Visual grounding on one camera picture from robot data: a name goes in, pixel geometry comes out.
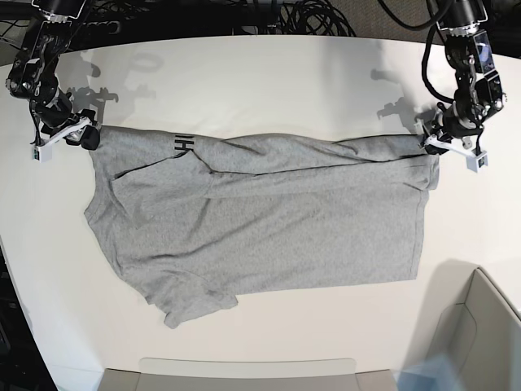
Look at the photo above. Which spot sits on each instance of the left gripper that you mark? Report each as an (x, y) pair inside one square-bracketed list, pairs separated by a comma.
[(448, 123)]

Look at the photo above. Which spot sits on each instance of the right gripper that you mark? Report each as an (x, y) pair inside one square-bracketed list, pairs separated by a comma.
[(58, 114)]

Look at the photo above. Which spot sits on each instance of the grey T-shirt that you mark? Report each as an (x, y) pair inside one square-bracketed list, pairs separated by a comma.
[(192, 222)]

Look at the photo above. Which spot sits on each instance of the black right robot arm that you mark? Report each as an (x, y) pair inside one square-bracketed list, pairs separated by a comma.
[(52, 25)]

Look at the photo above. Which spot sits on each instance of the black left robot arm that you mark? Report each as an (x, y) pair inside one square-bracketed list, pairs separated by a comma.
[(479, 94)]

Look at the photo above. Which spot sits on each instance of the grey bin at right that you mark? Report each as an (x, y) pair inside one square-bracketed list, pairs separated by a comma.
[(477, 341)]

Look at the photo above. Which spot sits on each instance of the grey bin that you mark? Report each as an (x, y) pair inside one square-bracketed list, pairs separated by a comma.
[(477, 341), (169, 374)]

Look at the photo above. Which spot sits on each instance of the blue translucent object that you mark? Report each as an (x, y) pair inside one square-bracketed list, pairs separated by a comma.
[(435, 373)]

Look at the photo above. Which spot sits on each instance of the grey bin at bottom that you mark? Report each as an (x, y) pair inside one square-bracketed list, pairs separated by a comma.
[(169, 374)]

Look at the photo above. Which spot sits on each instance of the white camera bracket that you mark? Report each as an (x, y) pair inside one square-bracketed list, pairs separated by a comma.
[(475, 158), (61, 140)]

